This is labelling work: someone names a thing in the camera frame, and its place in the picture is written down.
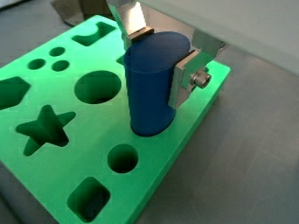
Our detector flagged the green shape sorter block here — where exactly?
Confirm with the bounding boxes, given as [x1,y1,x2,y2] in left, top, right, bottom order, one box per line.
[0,16,230,224]

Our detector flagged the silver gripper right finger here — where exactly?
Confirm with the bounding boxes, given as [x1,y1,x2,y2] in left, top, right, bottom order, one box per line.
[169,29,226,109]

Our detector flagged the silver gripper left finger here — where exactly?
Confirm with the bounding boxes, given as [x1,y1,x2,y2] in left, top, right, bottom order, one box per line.
[107,0,155,49]

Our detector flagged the blue oval peg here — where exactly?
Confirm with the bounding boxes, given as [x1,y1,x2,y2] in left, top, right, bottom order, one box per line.
[125,31,191,137]

